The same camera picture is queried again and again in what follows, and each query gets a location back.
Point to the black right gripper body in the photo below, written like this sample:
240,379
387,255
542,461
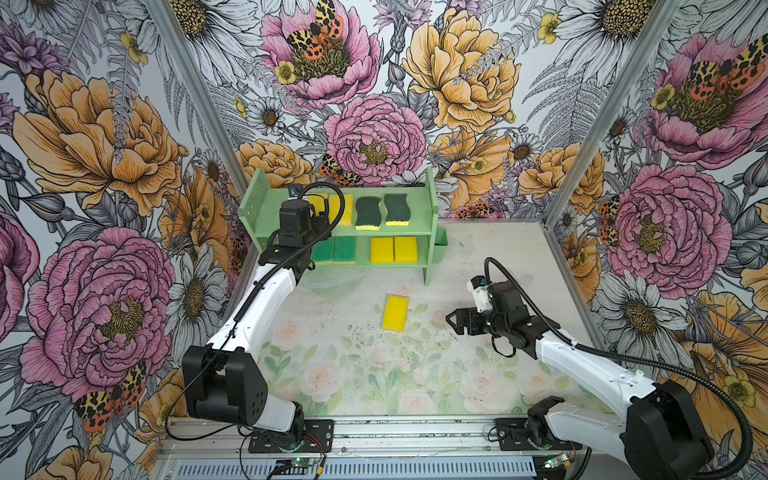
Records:
494,324

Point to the large yellow sponge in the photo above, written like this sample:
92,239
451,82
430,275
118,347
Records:
344,211
395,313
320,203

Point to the light green scrub sponge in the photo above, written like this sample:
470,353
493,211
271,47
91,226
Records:
344,250

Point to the small yellow sponge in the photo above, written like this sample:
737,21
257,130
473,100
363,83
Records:
382,250

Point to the dark green scrub sponge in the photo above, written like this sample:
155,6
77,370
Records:
398,212

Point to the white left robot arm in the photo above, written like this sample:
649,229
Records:
223,382

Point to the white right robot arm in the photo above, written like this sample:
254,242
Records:
655,429

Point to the green metal shelf unit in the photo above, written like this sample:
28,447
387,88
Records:
381,227

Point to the green circuit board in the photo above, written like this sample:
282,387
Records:
295,463

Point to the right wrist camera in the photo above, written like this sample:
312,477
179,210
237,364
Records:
478,287

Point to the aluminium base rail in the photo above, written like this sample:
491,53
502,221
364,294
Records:
357,447

